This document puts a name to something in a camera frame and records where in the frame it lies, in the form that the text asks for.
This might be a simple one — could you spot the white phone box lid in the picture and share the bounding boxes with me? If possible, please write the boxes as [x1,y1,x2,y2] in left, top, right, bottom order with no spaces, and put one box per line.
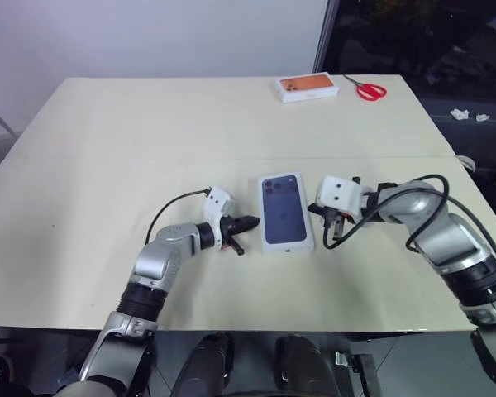
[255,169,317,256]

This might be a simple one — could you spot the black metal floor bracket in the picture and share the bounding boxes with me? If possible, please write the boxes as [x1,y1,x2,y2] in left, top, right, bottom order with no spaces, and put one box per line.
[333,350,382,397]

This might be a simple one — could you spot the grey window frame post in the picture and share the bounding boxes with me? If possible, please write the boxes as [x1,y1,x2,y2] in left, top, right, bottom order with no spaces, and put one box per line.
[312,0,341,76]

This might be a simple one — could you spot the orange printed phone box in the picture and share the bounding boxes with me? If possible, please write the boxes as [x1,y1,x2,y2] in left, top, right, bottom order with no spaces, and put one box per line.
[274,73,341,104]

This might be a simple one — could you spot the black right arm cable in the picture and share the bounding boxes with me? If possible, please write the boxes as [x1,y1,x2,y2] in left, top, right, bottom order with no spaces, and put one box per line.
[322,173,496,290]

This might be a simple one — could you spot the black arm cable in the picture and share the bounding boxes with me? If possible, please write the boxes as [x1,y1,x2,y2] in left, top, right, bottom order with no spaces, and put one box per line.
[322,173,496,290]
[145,188,210,246]

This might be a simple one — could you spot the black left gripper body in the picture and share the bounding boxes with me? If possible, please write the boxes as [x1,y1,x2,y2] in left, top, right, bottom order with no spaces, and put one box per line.
[219,215,246,256]

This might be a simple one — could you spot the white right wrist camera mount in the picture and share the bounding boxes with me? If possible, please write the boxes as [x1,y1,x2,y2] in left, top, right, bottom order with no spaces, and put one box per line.
[316,175,367,221]

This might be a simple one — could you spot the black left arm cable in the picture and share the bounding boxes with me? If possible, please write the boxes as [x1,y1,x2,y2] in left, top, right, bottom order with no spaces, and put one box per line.
[145,188,210,246]

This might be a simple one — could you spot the dark rounded shape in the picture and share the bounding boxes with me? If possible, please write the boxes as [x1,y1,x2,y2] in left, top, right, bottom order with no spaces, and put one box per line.
[274,333,336,397]
[180,332,235,397]

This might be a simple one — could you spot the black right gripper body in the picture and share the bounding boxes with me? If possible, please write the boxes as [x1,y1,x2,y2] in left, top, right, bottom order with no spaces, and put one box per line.
[322,205,357,243]

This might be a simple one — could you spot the red handled scissors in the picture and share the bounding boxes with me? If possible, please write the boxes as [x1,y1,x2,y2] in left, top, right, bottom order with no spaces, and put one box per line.
[341,74,388,102]

